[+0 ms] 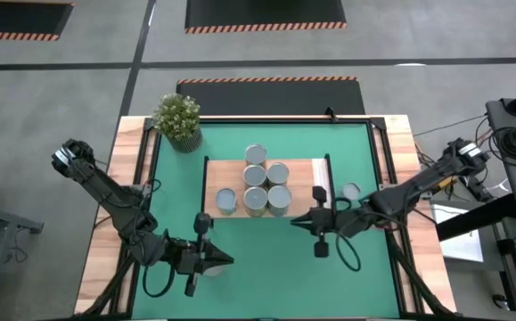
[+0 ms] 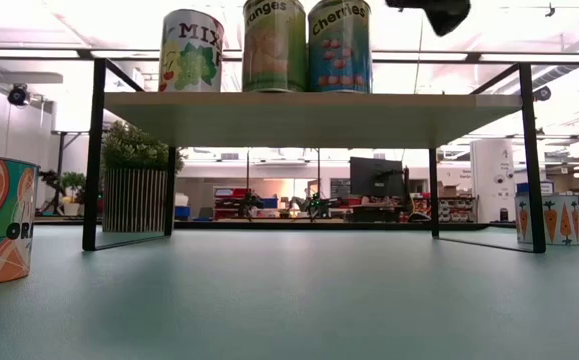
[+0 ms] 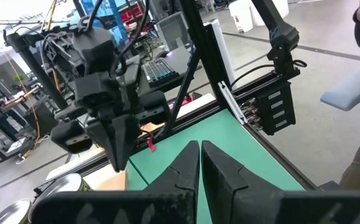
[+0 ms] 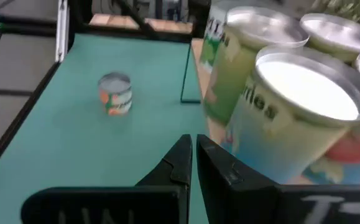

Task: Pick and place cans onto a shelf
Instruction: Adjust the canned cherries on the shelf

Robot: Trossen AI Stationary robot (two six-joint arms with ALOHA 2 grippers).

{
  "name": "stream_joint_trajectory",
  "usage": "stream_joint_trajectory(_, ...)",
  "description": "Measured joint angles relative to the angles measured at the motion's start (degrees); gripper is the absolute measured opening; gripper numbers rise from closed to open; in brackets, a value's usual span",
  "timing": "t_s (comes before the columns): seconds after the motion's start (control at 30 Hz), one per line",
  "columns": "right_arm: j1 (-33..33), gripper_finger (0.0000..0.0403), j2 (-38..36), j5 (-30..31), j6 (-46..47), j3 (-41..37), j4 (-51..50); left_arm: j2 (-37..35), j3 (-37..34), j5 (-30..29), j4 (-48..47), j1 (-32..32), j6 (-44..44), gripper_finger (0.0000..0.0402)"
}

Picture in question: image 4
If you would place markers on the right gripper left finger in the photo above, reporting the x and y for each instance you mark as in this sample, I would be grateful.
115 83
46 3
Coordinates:
167 202

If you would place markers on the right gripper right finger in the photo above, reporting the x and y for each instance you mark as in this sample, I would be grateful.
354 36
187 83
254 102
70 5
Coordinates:
245 202

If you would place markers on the cherries can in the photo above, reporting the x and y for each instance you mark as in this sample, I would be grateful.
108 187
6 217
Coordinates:
285 140

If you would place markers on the short mandarin oranges can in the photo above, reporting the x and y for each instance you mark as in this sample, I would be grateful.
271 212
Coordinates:
115 96

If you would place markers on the tomatoes can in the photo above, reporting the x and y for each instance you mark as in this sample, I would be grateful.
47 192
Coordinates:
353 152

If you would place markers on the pale green oranges can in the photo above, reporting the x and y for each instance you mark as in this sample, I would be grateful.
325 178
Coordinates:
229 81

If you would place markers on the pink mixed fruit can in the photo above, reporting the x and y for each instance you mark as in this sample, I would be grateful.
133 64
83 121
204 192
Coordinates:
214 37

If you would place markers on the peaches can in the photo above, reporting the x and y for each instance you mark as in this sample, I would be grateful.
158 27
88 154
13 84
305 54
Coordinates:
338 34

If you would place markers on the green table mat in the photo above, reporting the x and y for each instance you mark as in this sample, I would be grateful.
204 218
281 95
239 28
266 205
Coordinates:
74 149

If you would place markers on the silver corner bracket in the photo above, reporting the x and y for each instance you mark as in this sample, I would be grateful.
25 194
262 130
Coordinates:
62 34

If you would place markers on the black aluminium table frame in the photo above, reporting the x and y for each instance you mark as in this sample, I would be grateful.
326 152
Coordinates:
78 15

